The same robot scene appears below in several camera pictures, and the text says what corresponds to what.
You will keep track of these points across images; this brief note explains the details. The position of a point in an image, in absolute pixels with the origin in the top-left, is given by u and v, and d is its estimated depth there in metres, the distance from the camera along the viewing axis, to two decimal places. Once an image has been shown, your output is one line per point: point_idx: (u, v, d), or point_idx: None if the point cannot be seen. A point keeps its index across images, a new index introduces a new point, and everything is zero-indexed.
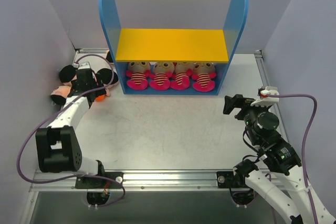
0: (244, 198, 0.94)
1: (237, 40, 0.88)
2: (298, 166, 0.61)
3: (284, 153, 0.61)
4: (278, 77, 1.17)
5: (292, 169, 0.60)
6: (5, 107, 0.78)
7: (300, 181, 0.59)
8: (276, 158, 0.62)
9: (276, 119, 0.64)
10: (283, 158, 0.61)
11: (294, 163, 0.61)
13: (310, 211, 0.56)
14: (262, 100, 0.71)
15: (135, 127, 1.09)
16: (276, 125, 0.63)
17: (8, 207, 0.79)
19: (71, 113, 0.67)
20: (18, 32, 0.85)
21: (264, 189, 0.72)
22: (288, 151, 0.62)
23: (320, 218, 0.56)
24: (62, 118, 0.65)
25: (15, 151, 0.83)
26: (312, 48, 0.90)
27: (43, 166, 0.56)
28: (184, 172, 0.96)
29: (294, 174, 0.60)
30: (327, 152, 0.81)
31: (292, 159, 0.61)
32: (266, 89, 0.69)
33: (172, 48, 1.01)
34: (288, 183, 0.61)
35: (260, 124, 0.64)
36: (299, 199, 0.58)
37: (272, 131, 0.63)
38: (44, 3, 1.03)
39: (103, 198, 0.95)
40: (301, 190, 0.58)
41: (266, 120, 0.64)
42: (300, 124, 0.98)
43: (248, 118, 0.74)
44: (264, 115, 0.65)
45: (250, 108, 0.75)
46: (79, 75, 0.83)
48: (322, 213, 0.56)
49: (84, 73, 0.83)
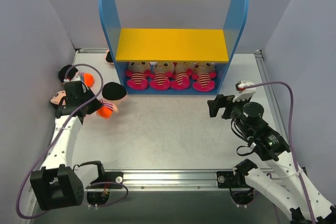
0: (244, 198, 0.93)
1: (236, 40, 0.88)
2: (287, 152, 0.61)
3: (271, 140, 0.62)
4: (279, 77, 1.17)
5: (281, 155, 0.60)
6: (4, 107, 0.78)
7: (290, 166, 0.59)
8: (264, 147, 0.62)
9: (261, 107, 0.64)
10: (271, 144, 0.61)
11: (283, 149, 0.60)
13: (303, 195, 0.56)
14: (241, 95, 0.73)
15: (135, 127, 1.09)
16: (261, 112, 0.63)
17: (9, 206, 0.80)
19: (65, 145, 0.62)
20: (18, 31, 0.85)
21: (263, 185, 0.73)
22: (276, 138, 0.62)
23: (315, 202, 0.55)
24: (56, 155, 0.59)
25: (15, 151, 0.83)
26: (312, 48, 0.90)
27: (45, 205, 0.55)
28: (184, 172, 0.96)
29: (283, 159, 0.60)
30: (328, 153, 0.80)
31: (281, 145, 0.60)
32: (244, 83, 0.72)
33: (171, 46, 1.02)
34: (279, 169, 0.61)
35: (245, 113, 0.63)
36: (292, 183, 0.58)
37: (258, 119, 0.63)
38: (44, 3, 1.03)
39: (103, 198, 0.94)
40: (291, 174, 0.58)
41: (251, 109, 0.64)
42: (301, 124, 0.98)
43: (234, 114, 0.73)
44: (250, 105, 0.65)
45: (233, 106, 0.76)
46: (67, 87, 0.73)
48: (317, 198, 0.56)
49: (74, 85, 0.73)
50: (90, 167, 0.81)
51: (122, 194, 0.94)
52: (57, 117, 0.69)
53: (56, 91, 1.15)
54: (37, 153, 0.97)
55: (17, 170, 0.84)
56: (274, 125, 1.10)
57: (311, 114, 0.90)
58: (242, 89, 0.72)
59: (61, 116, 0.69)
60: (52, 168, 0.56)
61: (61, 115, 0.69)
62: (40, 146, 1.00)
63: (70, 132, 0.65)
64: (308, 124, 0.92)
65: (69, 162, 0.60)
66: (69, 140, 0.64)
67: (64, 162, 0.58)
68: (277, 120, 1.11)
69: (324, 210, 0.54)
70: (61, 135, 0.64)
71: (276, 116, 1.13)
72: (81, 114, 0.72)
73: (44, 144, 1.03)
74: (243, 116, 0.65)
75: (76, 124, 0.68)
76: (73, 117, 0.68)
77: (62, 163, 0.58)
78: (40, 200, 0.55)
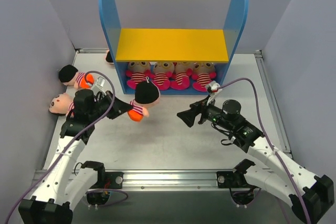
0: (244, 198, 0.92)
1: (236, 40, 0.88)
2: (261, 137, 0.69)
3: (247, 130, 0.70)
4: (279, 78, 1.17)
5: (257, 140, 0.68)
6: (4, 107, 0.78)
7: (266, 148, 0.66)
8: (242, 137, 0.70)
9: (239, 105, 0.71)
10: (246, 134, 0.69)
11: (257, 136, 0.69)
13: (282, 168, 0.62)
14: (213, 96, 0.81)
15: (135, 127, 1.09)
16: (238, 109, 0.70)
17: (9, 206, 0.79)
19: (60, 175, 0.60)
20: (17, 31, 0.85)
21: (262, 179, 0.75)
22: (250, 128, 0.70)
23: (298, 175, 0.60)
24: (49, 185, 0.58)
25: (15, 151, 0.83)
26: (312, 48, 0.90)
27: None
28: (184, 172, 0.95)
29: (260, 144, 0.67)
30: (328, 153, 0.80)
31: (255, 133, 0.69)
32: (216, 84, 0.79)
33: (171, 46, 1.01)
34: (259, 154, 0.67)
35: (225, 110, 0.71)
36: (272, 162, 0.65)
37: (236, 116, 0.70)
38: (44, 3, 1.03)
39: (103, 198, 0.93)
40: (270, 155, 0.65)
41: (230, 106, 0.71)
42: (301, 124, 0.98)
43: (212, 115, 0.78)
44: (229, 103, 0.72)
45: (208, 108, 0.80)
46: (76, 103, 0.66)
48: (299, 170, 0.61)
49: (83, 102, 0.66)
50: (91, 175, 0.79)
51: (122, 197, 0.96)
52: (61, 136, 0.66)
53: (56, 91, 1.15)
54: (37, 153, 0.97)
55: (17, 170, 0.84)
56: (274, 126, 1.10)
57: (312, 114, 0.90)
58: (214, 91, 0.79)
59: (64, 136, 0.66)
60: (41, 201, 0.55)
61: (64, 135, 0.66)
62: (40, 146, 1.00)
63: (68, 159, 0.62)
64: (309, 124, 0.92)
65: (60, 194, 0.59)
66: (66, 169, 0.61)
67: (54, 196, 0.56)
68: (277, 120, 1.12)
69: (307, 180, 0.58)
70: (59, 161, 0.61)
71: (276, 116, 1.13)
72: (86, 134, 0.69)
73: (44, 144, 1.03)
74: (223, 114, 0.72)
75: (78, 148, 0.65)
76: (76, 141, 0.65)
77: (52, 198, 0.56)
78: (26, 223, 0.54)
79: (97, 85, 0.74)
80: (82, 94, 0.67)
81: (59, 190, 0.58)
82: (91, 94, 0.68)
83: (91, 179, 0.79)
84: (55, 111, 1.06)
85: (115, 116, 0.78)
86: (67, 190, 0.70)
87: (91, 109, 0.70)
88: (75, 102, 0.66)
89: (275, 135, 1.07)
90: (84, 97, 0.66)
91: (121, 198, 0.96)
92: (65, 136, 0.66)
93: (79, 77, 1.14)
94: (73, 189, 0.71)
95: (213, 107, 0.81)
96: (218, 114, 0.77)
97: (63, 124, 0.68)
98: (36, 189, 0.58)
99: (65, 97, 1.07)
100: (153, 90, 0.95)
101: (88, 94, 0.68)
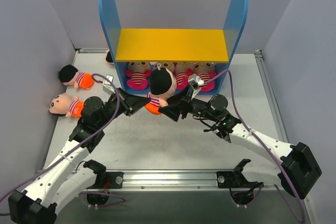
0: (244, 197, 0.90)
1: (236, 40, 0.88)
2: (239, 124, 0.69)
3: (227, 120, 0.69)
4: (279, 77, 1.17)
5: (235, 126, 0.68)
6: (4, 107, 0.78)
7: (244, 131, 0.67)
8: (222, 128, 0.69)
9: (226, 100, 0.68)
10: (224, 124, 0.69)
11: (236, 123, 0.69)
13: (260, 146, 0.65)
14: (198, 91, 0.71)
15: (135, 127, 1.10)
16: (226, 105, 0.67)
17: (7, 206, 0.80)
19: (54, 177, 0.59)
20: (18, 32, 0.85)
21: (256, 170, 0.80)
22: (231, 120, 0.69)
23: (275, 148, 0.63)
24: (42, 184, 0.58)
25: (15, 151, 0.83)
26: (312, 48, 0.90)
27: (14, 219, 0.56)
28: (184, 172, 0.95)
29: (238, 128, 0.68)
30: (328, 153, 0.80)
31: (234, 121, 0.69)
32: (200, 78, 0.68)
33: (171, 46, 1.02)
34: (237, 138, 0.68)
35: (212, 106, 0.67)
36: (251, 143, 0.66)
37: (223, 112, 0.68)
38: (44, 2, 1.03)
39: (103, 198, 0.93)
40: (248, 137, 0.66)
41: (218, 102, 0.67)
42: (301, 125, 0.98)
43: (197, 109, 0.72)
44: (217, 97, 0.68)
45: (192, 103, 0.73)
46: (84, 116, 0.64)
48: (275, 144, 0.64)
49: (91, 115, 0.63)
50: (88, 178, 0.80)
51: (119, 200, 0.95)
52: (69, 139, 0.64)
53: (56, 90, 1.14)
54: (37, 153, 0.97)
55: (17, 170, 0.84)
56: (275, 125, 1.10)
57: (312, 115, 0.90)
58: (200, 86, 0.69)
59: (72, 140, 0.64)
60: (29, 198, 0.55)
61: (72, 139, 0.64)
62: (40, 146, 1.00)
63: (67, 164, 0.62)
64: (309, 124, 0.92)
65: (49, 196, 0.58)
66: (63, 173, 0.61)
67: (42, 196, 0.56)
68: (277, 120, 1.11)
69: (284, 151, 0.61)
70: (60, 163, 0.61)
71: (277, 116, 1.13)
72: (93, 143, 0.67)
73: (44, 144, 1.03)
74: (210, 109, 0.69)
75: (81, 155, 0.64)
76: (81, 148, 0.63)
77: (39, 198, 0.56)
78: (11, 214, 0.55)
79: (105, 85, 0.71)
80: (90, 106, 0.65)
81: (49, 192, 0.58)
82: (98, 107, 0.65)
83: (88, 180, 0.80)
84: (54, 112, 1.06)
85: (130, 114, 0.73)
86: (59, 190, 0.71)
87: (101, 117, 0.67)
88: (82, 114, 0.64)
89: (276, 135, 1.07)
90: (92, 111, 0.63)
91: (119, 200, 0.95)
92: (73, 140, 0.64)
93: (79, 77, 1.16)
94: (65, 189, 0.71)
95: (197, 101, 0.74)
96: (205, 107, 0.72)
97: (75, 128, 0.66)
98: (30, 184, 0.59)
99: (65, 97, 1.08)
100: (162, 75, 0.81)
101: (96, 106, 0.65)
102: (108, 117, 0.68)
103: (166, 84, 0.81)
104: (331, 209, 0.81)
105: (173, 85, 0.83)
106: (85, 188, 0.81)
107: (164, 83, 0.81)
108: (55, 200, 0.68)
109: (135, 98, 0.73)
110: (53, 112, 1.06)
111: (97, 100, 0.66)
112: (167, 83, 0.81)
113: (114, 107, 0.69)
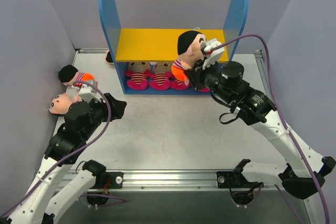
0: (244, 198, 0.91)
1: (236, 40, 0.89)
2: (273, 111, 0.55)
3: (256, 100, 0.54)
4: (278, 78, 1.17)
5: (269, 115, 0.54)
6: (5, 107, 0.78)
7: (279, 125, 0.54)
8: (249, 110, 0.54)
9: (239, 66, 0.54)
10: (256, 105, 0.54)
11: (269, 109, 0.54)
13: (295, 150, 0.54)
14: (210, 59, 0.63)
15: (136, 127, 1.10)
16: (241, 72, 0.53)
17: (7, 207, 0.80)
19: (35, 203, 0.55)
20: (18, 32, 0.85)
21: (255, 170, 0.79)
22: (260, 98, 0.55)
23: (308, 158, 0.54)
24: (24, 211, 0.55)
25: (14, 152, 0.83)
26: (312, 48, 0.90)
27: None
28: (184, 172, 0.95)
29: (271, 119, 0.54)
30: (327, 153, 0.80)
31: (265, 105, 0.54)
32: (209, 44, 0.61)
33: (171, 46, 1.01)
34: (266, 130, 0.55)
35: (224, 75, 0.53)
36: (282, 142, 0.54)
37: (238, 81, 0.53)
38: (44, 2, 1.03)
39: (103, 198, 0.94)
40: (282, 135, 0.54)
41: (230, 70, 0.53)
42: (300, 126, 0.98)
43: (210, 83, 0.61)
44: (228, 65, 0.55)
45: (206, 73, 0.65)
46: (67, 119, 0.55)
48: (309, 153, 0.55)
49: (75, 119, 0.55)
50: (86, 181, 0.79)
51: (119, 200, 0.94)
52: (45, 158, 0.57)
53: (56, 90, 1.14)
54: (37, 153, 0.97)
55: (17, 170, 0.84)
56: None
57: (312, 115, 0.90)
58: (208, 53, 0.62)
59: (49, 158, 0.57)
60: None
61: (48, 157, 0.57)
62: (40, 147, 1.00)
63: (48, 187, 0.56)
64: (308, 125, 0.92)
65: (35, 220, 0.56)
66: (44, 196, 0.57)
67: None
68: None
69: (316, 164, 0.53)
70: (39, 187, 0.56)
71: None
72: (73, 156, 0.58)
73: (44, 144, 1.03)
74: (221, 79, 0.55)
75: (61, 172, 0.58)
76: (58, 167, 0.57)
77: None
78: None
79: (91, 92, 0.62)
80: (74, 110, 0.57)
81: (34, 217, 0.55)
82: (85, 112, 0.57)
83: (84, 187, 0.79)
84: (55, 112, 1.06)
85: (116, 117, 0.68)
86: (55, 198, 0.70)
87: (86, 125, 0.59)
88: (65, 118, 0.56)
89: None
90: (77, 115, 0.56)
91: (118, 201, 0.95)
92: (49, 157, 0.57)
93: (79, 77, 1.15)
94: (62, 198, 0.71)
95: (212, 71, 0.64)
96: (216, 81, 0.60)
97: (52, 139, 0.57)
98: (14, 210, 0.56)
99: (65, 97, 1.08)
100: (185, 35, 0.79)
101: (83, 110, 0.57)
102: (92, 126, 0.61)
103: (184, 44, 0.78)
104: (329, 208, 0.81)
105: (191, 47, 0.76)
106: (85, 190, 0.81)
107: (182, 42, 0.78)
108: (52, 211, 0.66)
109: (121, 104, 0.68)
110: (53, 112, 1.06)
111: (84, 104, 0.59)
112: (184, 44, 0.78)
113: (97, 114, 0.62)
